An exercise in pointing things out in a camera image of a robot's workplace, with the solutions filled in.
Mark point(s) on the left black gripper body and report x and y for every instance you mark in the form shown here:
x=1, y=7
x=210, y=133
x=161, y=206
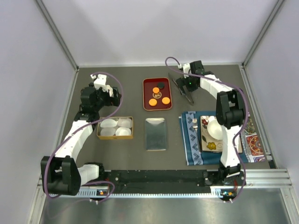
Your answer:
x=103, y=98

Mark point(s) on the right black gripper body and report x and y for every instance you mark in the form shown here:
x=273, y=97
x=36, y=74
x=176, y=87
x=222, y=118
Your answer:
x=187, y=82

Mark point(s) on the metal tongs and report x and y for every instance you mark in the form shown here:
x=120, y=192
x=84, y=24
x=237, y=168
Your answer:
x=181, y=86

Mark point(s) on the orange cookie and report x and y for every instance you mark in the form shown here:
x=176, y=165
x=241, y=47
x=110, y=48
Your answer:
x=166, y=100
x=153, y=102
x=156, y=90

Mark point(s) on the black sandwich cookie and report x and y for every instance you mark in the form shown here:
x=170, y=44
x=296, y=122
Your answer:
x=160, y=85

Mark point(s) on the orange cookie top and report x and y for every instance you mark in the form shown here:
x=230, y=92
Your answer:
x=156, y=90

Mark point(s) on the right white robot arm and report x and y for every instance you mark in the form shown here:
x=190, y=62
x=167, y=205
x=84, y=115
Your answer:
x=231, y=112

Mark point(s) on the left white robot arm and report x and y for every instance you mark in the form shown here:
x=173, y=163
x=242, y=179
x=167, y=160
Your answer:
x=60, y=173

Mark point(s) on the white paper cup top-left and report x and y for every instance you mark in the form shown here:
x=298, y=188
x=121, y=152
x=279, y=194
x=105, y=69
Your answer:
x=108, y=123

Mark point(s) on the white paper cup top-right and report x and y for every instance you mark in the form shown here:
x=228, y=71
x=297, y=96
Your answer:
x=125, y=122

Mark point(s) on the gold cookie tin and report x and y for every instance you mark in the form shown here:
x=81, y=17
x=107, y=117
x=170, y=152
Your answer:
x=116, y=128

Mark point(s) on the white paper cup bottom-right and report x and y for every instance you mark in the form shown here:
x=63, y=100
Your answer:
x=123, y=131

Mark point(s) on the silver fork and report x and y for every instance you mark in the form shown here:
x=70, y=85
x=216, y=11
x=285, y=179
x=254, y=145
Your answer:
x=195, y=127

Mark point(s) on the blue patterned cloth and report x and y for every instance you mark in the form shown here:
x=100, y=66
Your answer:
x=192, y=155

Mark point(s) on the red lacquer tray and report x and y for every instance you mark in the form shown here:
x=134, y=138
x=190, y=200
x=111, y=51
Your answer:
x=147, y=87

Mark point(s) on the white bowl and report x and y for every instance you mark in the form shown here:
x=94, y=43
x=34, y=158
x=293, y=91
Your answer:
x=214, y=128

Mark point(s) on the silver tin lid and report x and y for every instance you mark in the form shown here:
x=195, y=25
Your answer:
x=155, y=134

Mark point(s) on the floral square plate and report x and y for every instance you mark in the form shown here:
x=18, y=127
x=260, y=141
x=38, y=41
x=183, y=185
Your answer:
x=208, y=144

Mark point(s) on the colourful patterned cloth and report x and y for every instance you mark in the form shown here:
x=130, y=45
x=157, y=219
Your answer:
x=250, y=143

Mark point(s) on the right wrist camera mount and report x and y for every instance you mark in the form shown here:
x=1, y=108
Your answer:
x=185, y=68

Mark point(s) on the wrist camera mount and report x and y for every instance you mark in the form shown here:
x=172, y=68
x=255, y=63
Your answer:
x=185, y=68
x=99, y=82

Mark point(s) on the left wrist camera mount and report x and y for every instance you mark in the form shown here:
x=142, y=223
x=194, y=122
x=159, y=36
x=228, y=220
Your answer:
x=99, y=82

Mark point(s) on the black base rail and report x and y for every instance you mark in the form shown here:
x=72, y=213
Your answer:
x=166, y=181

